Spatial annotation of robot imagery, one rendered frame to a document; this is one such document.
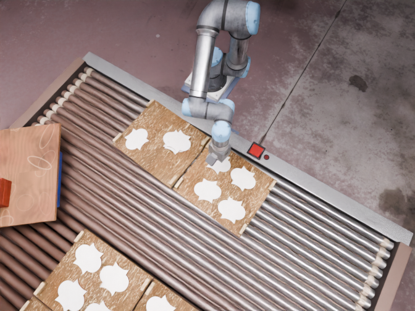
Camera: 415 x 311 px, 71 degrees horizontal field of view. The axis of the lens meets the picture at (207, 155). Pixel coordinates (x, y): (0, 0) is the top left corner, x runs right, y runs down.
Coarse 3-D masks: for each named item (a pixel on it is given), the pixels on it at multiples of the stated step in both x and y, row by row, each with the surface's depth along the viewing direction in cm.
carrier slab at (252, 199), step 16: (240, 160) 153; (192, 176) 150; (208, 176) 150; (224, 176) 150; (256, 176) 150; (192, 192) 147; (224, 192) 147; (240, 192) 147; (256, 192) 147; (208, 208) 144; (256, 208) 144; (224, 224) 141; (240, 224) 141
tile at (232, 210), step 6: (228, 198) 145; (222, 204) 144; (228, 204) 144; (234, 204) 144; (240, 204) 144; (222, 210) 143; (228, 210) 143; (234, 210) 143; (240, 210) 143; (222, 216) 142; (228, 216) 142; (234, 216) 142; (240, 216) 142; (234, 222) 141
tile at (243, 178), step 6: (234, 174) 149; (240, 174) 149; (246, 174) 149; (252, 174) 149; (234, 180) 148; (240, 180) 148; (246, 180) 148; (252, 180) 148; (240, 186) 147; (246, 186) 147; (252, 186) 147
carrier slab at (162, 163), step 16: (144, 112) 163; (160, 112) 163; (128, 128) 160; (144, 128) 160; (160, 128) 160; (176, 128) 160; (192, 128) 160; (144, 144) 156; (160, 144) 156; (192, 144) 156; (144, 160) 153; (160, 160) 153; (176, 160) 153; (192, 160) 153; (160, 176) 150
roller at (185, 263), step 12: (72, 180) 153; (84, 192) 149; (96, 204) 147; (120, 216) 145; (132, 228) 142; (156, 240) 141; (168, 252) 138; (180, 264) 137; (192, 264) 137; (204, 276) 134; (216, 288) 133; (228, 288) 133; (240, 300) 131
